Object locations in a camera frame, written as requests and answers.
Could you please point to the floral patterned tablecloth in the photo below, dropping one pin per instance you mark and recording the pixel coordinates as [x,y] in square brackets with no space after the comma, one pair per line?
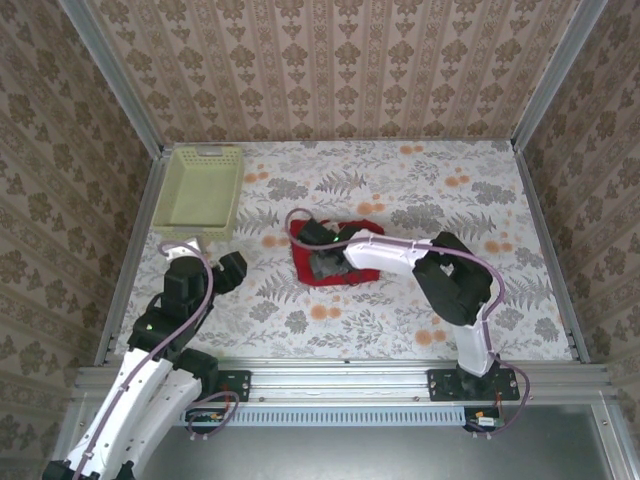
[350,325]

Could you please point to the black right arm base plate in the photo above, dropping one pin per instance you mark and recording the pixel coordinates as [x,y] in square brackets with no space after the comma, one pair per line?
[442,385]

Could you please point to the small circuit board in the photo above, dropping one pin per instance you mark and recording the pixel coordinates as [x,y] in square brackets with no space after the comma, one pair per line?
[210,417]
[485,422]

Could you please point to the aluminium mounting rail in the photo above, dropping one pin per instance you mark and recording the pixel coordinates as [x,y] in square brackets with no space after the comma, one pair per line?
[340,380]

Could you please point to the red t-shirt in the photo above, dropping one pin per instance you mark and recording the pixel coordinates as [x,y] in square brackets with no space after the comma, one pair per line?
[367,227]

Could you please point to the aluminium frame post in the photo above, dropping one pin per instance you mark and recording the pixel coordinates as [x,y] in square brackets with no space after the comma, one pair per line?
[559,75]
[112,75]

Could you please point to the pale green plastic basket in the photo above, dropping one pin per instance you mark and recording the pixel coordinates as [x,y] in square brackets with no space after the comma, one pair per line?
[200,195]

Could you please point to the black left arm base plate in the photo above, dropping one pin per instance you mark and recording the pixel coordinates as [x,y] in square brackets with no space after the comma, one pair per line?
[235,385]

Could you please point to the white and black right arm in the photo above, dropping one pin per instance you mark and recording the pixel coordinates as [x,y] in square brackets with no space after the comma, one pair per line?
[380,252]

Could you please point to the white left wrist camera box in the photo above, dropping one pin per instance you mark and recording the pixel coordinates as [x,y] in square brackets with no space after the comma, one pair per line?
[182,251]

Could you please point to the grey sheet metal panel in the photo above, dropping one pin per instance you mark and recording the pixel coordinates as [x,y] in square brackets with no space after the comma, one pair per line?
[350,455]

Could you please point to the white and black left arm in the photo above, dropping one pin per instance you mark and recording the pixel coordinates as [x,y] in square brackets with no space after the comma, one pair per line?
[130,400]

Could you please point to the aluminium side rail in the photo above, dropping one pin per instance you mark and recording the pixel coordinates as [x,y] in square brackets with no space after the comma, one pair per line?
[550,250]
[131,260]

